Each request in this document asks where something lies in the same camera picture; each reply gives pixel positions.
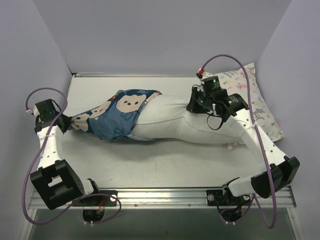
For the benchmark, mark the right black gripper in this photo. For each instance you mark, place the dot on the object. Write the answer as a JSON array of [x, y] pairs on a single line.
[[194, 101]]

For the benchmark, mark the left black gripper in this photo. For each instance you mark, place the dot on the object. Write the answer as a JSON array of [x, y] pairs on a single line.
[[63, 122]]

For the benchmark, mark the blue letter print pillowcase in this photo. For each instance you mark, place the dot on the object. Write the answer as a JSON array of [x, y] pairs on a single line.
[[116, 117]]

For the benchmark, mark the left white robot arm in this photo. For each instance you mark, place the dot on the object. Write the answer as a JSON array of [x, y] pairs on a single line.
[[55, 180]]

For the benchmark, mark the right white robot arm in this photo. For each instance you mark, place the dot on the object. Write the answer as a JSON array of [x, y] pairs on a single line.
[[277, 170]]

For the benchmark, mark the white floral deer pillow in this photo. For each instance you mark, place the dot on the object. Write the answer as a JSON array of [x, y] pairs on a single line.
[[235, 83]]

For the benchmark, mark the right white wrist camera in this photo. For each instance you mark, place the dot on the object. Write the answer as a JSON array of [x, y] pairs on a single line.
[[203, 75]]

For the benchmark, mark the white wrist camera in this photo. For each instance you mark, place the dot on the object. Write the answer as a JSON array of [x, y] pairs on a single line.
[[203, 75], [32, 109]]

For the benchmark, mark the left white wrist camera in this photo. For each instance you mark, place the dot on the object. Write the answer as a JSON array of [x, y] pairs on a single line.
[[32, 109]]

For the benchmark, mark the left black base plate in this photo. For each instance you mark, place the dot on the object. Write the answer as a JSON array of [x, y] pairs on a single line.
[[106, 199]]

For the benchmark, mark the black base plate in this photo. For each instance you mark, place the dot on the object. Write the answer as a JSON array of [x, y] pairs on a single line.
[[106, 199], [219, 197]]

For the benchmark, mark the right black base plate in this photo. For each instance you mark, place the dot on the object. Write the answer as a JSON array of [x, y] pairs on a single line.
[[219, 197]]

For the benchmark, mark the aluminium front rail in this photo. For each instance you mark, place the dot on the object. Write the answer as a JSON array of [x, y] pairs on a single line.
[[175, 198]]

